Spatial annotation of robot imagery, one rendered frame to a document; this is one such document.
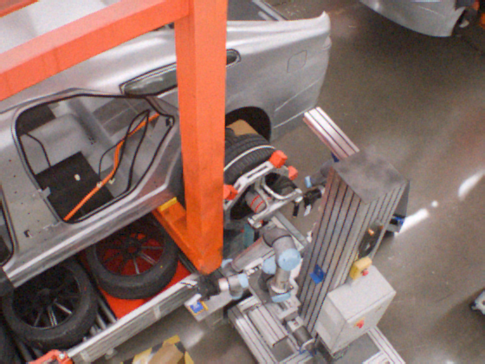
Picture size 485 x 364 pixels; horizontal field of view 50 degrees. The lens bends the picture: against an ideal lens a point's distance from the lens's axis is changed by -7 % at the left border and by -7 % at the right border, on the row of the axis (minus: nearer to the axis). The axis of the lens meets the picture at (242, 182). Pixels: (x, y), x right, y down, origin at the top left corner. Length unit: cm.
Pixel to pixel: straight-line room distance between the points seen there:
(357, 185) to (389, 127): 322
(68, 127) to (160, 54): 126
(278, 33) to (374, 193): 155
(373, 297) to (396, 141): 269
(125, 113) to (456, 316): 302
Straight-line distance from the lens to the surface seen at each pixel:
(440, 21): 550
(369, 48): 648
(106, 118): 407
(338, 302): 299
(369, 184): 242
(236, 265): 307
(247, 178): 351
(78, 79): 299
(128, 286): 383
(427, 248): 483
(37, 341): 384
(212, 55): 235
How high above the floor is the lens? 389
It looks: 53 degrees down
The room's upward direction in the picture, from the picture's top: 4 degrees clockwise
